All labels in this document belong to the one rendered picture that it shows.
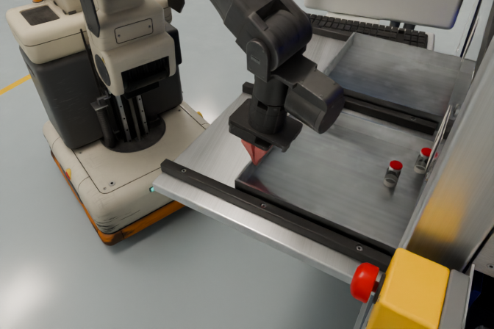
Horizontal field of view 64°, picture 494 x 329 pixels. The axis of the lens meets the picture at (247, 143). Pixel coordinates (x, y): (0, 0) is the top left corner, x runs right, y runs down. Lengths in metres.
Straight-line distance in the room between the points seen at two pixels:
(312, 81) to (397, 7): 0.96
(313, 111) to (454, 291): 0.25
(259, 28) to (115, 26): 0.81
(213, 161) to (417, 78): 0.53
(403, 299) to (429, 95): 0.62
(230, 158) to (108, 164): 0.98
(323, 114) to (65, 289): 1.37
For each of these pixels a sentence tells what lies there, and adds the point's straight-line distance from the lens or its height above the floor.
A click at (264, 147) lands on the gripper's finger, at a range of 0.60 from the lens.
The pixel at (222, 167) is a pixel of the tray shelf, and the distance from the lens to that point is 0.71.
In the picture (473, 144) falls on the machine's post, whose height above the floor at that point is 1.17.
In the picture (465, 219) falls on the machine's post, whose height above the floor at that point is 1.08.
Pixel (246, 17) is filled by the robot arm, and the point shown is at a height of 1.19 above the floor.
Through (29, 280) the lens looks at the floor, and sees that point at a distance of 1.79.
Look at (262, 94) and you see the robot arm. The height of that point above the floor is 1.07.
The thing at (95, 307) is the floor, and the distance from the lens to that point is 1.63.
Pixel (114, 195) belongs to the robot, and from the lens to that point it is 1.54.
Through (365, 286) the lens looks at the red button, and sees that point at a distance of 0.45.
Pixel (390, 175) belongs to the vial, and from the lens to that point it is 0.70.
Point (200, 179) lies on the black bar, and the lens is 0.67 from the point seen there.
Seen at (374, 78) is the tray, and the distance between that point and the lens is 0.98.
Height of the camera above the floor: 1.39
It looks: 42 degrees down
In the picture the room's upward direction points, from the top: straight up
